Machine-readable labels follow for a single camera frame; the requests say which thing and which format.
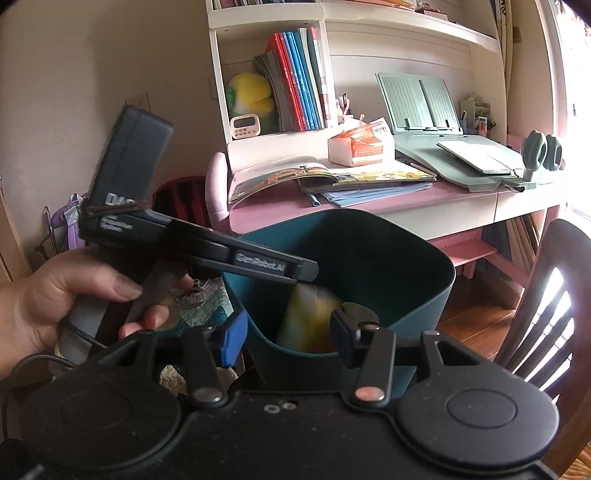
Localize pink desk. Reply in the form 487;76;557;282
205;152;568;315

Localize purple grey backpack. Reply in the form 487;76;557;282
51;194;90;252

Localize white kitchen timer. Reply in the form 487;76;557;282
229;114;260;140

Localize white open notebook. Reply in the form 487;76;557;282
436;140;515;175

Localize blue notebook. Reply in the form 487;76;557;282
318;182;435;208

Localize open picture book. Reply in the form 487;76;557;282
228;157;437;204

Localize person's left hand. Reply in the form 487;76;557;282
0;246;171;377

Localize small desk organiser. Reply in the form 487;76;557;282
459;97;496;137

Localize green book stand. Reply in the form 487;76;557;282
375;71;465;137

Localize row of upright books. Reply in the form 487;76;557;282
253;27;335;132

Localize dark wooden chair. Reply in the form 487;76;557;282
494;219;591;480

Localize green headphones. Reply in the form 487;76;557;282
524;130;565;183

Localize black cable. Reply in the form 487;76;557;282
0;353;77;444

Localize grey green tilting board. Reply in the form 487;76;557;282
392;131;555;193

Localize beige wooden door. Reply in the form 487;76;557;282
0;175;31;282

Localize yellow green plush toy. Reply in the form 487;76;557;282
225;71;280;132

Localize brown books under desk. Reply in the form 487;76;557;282
482;215;546;278

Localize red black backpack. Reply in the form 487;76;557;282
152;178;213;232

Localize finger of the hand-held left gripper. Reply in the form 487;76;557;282
227;241;320;283

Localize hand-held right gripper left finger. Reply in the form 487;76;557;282
111;309;250;409

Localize white shelf unit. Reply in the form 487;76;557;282
205;0;504;144

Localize teal bin with deer print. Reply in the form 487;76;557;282
222;208;458;393

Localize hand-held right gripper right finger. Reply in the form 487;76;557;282
330;302;499;409

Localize orange white tissue box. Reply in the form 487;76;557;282
328;117;397;168

